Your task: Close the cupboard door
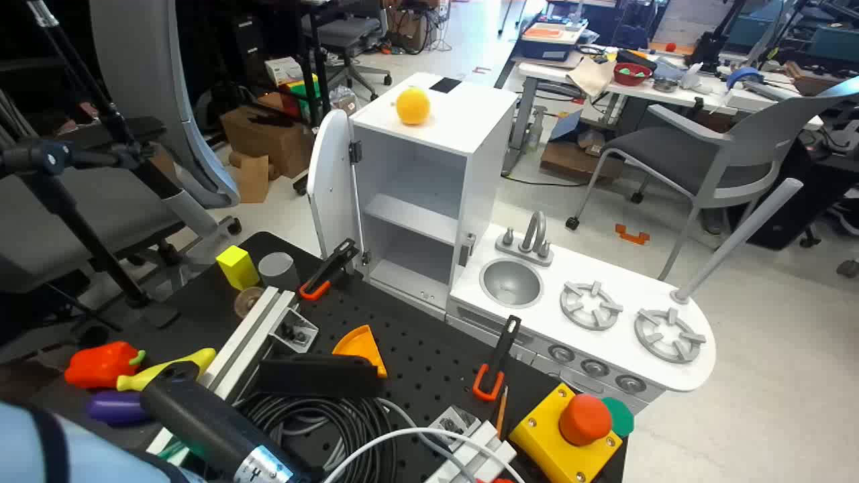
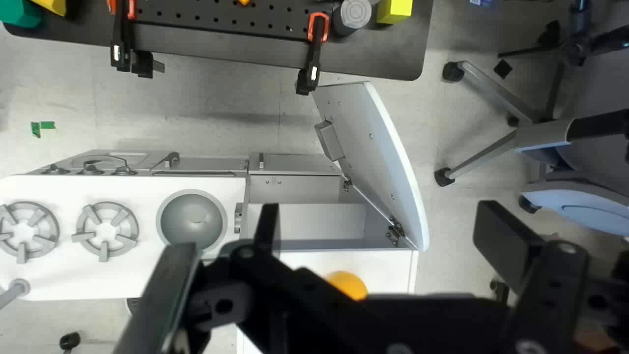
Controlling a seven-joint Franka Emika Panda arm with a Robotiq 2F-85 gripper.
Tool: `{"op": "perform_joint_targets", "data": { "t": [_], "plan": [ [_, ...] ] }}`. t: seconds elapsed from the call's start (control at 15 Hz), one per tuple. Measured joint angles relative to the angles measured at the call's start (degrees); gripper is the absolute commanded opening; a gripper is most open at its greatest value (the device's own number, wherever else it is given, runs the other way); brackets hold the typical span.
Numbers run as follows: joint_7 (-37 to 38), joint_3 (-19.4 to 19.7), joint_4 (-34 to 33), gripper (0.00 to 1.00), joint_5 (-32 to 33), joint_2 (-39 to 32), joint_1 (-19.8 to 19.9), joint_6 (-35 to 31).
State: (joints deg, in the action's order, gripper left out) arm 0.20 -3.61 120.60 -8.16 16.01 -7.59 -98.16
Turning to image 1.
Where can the yellow toy banana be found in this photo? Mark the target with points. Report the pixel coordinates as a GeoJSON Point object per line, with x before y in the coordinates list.
{"type": "Point", "coordinates": [137, 381]}

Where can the small black phone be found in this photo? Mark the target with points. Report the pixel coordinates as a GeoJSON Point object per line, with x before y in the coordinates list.
{"type": "Point", "coordinates": [444, 84]}

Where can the cluttered white desk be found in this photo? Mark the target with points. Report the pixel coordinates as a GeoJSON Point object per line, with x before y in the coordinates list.
{"type": "Point", "coordinates": [679, 89]}

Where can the aluminium extrusion rail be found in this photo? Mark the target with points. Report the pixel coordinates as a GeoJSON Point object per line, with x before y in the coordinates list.
{"type": "Point", "coordinates": [244, 342]}

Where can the red bowl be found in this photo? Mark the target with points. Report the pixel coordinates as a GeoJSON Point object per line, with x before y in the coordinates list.
{"type": "Point", "coordinates": [632, 73]}

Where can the left orange black clamp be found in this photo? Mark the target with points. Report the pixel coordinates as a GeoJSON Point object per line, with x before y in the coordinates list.
{"type": "Point", "coordinates": [315, 288]}

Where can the yellow plastic block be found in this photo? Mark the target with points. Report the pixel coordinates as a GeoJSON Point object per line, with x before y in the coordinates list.
{"type": "Point", "coordinates": [237, 267]}

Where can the purple toy eggplant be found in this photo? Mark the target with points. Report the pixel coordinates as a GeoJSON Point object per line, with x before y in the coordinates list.
{"type": "Point", "coordinates": [115, 409]}

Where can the black foam block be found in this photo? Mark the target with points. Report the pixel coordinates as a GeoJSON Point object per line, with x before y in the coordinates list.
{"type": "Point", "coordinates": [317, 377]}

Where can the white toy kitchen cupboard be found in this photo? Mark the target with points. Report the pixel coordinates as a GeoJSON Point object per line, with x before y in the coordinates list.
{"type": "Point", "coordinates": [421, 204]}

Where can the grey toy faucet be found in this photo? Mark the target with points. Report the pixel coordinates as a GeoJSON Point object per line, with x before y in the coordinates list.
{"type": "Point", "coordinates": [531, 244]}

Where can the orange toy pepper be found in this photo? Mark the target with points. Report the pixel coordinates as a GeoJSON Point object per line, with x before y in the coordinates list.
{"type": "Point", "coordinates": [102, 365]}

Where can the right orange black clamp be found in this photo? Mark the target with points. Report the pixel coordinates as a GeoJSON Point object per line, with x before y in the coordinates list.
{"type": "Point", "coordinates": [488, 377]}

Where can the orange plastic funnel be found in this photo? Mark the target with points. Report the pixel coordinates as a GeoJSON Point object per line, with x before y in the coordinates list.
{"type": "Point", "coordinates": [362, 343]}

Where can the right grey stove burner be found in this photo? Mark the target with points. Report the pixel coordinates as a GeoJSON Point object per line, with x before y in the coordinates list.
{"type": "Point", "coordinates": [667, 335]}

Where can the silver toy sink bowl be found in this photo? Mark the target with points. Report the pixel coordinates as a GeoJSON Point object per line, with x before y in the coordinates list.
{"type": "Point", "coordinates": [511, 281]}

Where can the black camera tripod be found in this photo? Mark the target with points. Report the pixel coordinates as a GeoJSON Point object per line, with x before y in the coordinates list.
{"type": "Point", "coordinates": [33, 252]}

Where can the left grey stove burner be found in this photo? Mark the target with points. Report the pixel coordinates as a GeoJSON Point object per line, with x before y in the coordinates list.
{"type": "Point", "coordinates": [589, 306]}

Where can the grey cylinder cup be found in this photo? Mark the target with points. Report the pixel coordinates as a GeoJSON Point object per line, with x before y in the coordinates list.
{"type": "Point", "coordinates": [276, 268]}

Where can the yellow emergency stop box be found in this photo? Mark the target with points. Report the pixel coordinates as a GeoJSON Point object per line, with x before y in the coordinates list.
{"type": "Point", "coordinates": [566, 434]}

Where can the grey stove burner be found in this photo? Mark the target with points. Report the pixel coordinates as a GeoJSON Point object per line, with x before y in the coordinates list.
{"type": "Point", "coordinates": [589, 306]}
{"type": "Point", "coordinates": [667, 335]}

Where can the cardboard box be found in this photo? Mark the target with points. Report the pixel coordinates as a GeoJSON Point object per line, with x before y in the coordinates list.
{"type": "Point", "coordinates": [256, 131]}

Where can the white cupboard door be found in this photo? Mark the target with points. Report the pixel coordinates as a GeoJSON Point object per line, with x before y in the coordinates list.
{"type": "Point", "coordinates": [327, 186]}

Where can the yellow toy lemon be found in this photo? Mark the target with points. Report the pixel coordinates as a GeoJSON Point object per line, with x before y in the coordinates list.
{"type": "Point", "coordinates": [411, 104]}

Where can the black office chair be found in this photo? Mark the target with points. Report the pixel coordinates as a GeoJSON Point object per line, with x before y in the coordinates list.
{"type": "Point", "coordinates": [346, 28]}

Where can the orange black clamp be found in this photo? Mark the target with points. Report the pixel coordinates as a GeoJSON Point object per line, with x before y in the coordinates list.
{"type": "Point", "coordinates": [315, 288]}
{"type": "Point", "coordinates": [488, 377]}

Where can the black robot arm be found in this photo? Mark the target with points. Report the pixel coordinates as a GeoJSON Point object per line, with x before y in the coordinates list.
{"type": "Point", "coordinates": [215, 432]}

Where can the grey office chair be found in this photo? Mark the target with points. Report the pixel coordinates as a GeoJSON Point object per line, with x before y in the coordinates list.
{"type": "Point", "coordinates": [714, 169]}

